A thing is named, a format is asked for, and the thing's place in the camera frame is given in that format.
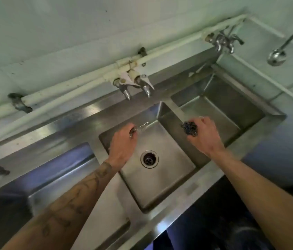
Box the person's right hand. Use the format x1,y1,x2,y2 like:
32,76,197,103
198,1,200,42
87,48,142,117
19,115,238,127
187,116,226,160

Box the person's left hand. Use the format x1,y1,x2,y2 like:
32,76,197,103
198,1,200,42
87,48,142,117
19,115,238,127
107,123,139,171

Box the grey steel wool scourer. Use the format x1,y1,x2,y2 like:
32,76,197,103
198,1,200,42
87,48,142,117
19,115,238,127
181,121,199,138

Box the person's right forearm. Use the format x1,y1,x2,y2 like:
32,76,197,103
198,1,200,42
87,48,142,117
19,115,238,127
210,149,293,250

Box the basin drain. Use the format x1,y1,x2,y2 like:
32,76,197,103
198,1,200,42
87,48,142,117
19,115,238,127
140,150,159,169

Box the long-handled steel ladle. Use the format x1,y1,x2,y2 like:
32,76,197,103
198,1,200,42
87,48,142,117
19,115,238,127
267,7,293,67

